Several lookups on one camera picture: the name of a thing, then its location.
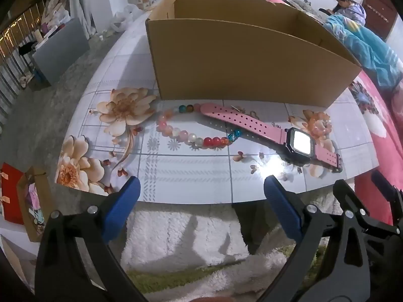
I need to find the small cardboard box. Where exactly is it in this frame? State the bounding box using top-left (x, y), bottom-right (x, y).
top-left (16, 167), bottom-right (57, 243)

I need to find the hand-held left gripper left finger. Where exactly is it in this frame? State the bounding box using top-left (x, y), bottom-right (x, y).
top-left (34, 175), bottom-right (148, 302)

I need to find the brown door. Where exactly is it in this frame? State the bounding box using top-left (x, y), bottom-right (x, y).
top-left (362, 0), bottom-right (399, 41)

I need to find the red gift box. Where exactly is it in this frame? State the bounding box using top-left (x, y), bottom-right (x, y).
top-left (0, 163), bottom-right (26, 225)

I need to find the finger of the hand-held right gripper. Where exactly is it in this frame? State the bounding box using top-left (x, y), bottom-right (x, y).
top-left (371, 170), bottom-right (403, 227)
top-left (332, 179), bottom-right (370, 227)

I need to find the metal balcony railing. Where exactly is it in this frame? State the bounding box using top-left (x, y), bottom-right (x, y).
top-left (0, 0), bottom-right (48, 126)

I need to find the grey patterned pillow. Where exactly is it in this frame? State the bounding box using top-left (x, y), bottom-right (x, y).
top-left (282, 0), bottom-right (325, 19)

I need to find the white curtain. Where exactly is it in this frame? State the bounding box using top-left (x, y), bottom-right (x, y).
top-left (64, 0), bottom-right (95, 35)

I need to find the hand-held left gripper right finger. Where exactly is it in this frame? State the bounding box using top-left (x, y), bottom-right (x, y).
top-left (263, 175), bottom-right (372, 302)

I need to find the green fluffy cloth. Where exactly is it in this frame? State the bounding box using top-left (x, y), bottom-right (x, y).
top-left (127, 245), bottom-right (328, 294)

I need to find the large cardboard box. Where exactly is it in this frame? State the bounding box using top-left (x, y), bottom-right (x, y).
top-left (145, 0), bottom-right (362, 109)

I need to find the grey cabinet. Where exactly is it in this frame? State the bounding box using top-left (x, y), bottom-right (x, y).
top-left (32, 17), bottom-right (91, 86)

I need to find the pink strap wristwatch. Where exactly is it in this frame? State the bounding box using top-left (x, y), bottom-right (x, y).
top-left (200, 102), bottom-right (342, 173)

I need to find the blue patterned blanket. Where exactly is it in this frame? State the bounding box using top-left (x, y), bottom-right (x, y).
top-left (324, 15), bottom-right (403, 93)

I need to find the white fluffy rug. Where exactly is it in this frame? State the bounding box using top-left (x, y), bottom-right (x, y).
top-left (121, 192), bottom-right (315, 302)

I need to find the white plastic bag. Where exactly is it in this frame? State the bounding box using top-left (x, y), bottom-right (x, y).
top-left (109, 4), bottom-right (144, 32)

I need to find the multicolour bead bracelet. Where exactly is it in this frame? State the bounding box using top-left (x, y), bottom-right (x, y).
top-left (157, 103), bottom-right (241, 149)

